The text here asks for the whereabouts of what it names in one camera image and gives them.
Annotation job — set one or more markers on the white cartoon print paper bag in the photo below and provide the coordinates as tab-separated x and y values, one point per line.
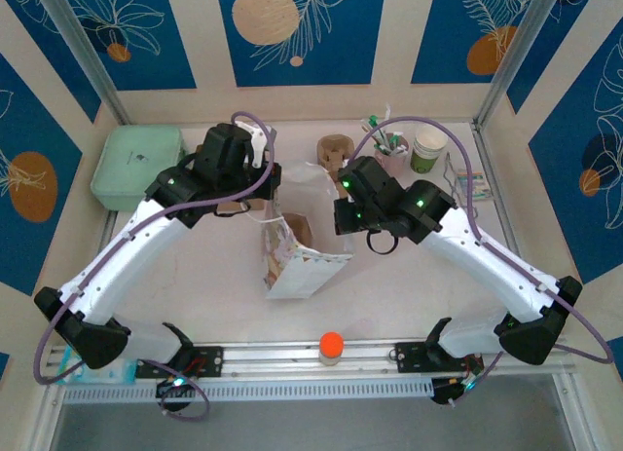
304	275

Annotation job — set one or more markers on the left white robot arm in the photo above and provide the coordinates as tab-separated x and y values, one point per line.
136	241

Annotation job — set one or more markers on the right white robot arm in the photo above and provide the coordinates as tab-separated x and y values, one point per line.
487	271

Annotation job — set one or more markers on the blue wet wipes pack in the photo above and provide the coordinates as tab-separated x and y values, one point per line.
114	373

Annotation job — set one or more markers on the brown cardboard napkin box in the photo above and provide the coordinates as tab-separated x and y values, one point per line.
198	150

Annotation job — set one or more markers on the pink metal straw bucket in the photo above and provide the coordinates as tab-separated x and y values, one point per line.
396	163

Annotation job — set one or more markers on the green paper cup stack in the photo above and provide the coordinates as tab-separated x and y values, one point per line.
423	161

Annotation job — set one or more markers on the white wrapped drinking straw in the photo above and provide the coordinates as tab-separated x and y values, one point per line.
366	126
396	140
389	115
374	116

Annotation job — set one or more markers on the brown pulp cup carrier stack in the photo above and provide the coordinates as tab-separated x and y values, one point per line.
333	146

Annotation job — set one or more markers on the mint green zip case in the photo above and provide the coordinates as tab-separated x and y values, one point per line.
131	163

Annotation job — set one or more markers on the printed sugar packets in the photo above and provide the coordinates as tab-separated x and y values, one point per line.
482	188

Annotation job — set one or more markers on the orange capped jar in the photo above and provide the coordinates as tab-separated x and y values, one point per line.
331	344

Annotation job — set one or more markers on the black controller box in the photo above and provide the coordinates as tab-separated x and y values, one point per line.
445	392
177	397

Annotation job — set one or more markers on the right black mount plate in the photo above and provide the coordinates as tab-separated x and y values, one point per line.
404	358

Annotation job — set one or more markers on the black mount plate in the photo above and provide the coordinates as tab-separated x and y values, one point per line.
404	358
211	361

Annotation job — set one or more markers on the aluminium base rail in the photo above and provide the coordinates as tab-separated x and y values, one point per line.
277	358

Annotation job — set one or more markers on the left black mount plate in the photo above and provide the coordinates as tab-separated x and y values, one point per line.
211	361

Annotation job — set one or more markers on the aluminium frame post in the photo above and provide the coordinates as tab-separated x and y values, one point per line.
522	47
80	47

